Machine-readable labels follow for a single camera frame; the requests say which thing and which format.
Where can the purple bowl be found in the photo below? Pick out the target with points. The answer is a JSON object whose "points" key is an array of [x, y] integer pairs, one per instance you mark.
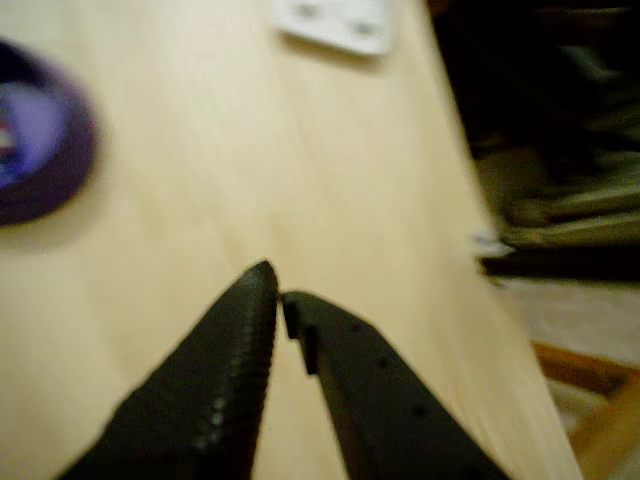
{"points": [[65, 165]]}

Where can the white metal bracket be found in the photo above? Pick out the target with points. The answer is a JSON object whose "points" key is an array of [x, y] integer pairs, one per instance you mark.
{"points": [[487, 242]]}

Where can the black stand pole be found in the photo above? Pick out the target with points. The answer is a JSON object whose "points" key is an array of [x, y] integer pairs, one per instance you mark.
{"points": [[560, 265]]}

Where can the black holed gripper right finger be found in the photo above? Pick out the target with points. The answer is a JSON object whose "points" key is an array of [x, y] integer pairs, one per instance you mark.
{"points": [[390, 420]]}

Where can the black ribbed gripper left finger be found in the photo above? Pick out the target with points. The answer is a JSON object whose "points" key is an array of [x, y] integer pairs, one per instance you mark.
{"points": [[210, 390]]}

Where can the orange wooden frame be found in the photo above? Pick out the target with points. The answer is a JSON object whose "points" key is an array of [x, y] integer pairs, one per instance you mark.
{"points": [[590, 380]]}

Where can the white stand base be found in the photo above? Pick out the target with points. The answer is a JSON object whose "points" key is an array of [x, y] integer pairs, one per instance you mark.
{"points": [[340, 25]]}

